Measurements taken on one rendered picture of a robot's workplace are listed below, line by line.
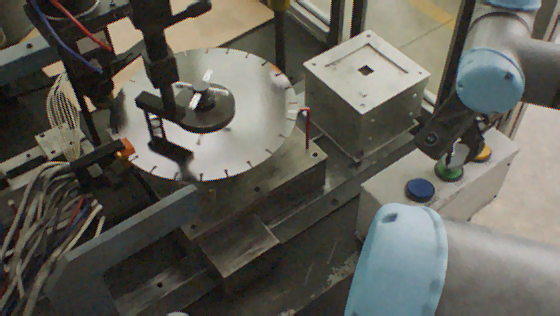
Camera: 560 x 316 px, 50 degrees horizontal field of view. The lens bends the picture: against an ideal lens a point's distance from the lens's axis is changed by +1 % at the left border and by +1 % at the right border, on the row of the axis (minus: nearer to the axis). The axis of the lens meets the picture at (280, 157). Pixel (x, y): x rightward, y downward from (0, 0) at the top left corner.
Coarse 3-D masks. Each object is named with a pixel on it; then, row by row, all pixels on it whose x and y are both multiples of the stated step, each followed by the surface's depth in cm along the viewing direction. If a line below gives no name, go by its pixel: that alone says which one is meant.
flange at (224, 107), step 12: (216, 84) 109; (180, 96) 107; (192, 96) 104; (216, 96) 106; (228, 96) 106; (204, 108) 103; (216, 108) 104; (228, 108) 105; (192, 120) 103; (204, 120) 103; (216, 120) 103
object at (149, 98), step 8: (160, 88) 93; (168, 88) 93; (144, 96) 99; (152, 96) 99; (160, 96) 94; (168, 96) 94; (136, 104) 99; (144, 104) 98; (152, 104) 98; (160, 104) 98; (168, 104) 95; (176, 104) 97; (144, 112) 100; (152, 112) 98; (160, 112) 97; (168, 112) 96; (176, 112) 96; (184, 112) 98; (160, 120) 102; (168, 120) 98; (176, 120) 97; (152, 128) 102
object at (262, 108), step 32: (192, 64) 114; (224, 64) 114; (256, 64) 113; (128, 96) 108; (256, 96) 108; (288, 96) 108; (128, 128) 103; (160, 128) 103; (224, 128) 103; (256, 128) 103; (288, 128) 102; (160, 160) 98; (192, 160) 98; (224, 160) 98; (256, 160) 98
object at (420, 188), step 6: (414, 180) 100; (420, 180) 100; (426, 180) 100; (408, 186) 100; (414, 186) 99; (420, 186) 99; (426, 186) 99; (432, 186) 99; (408, 192) 99; (414, 192) 98; (420, 192) 98; (426, 192) 98; (420, 198) 98; (426, 198) 99
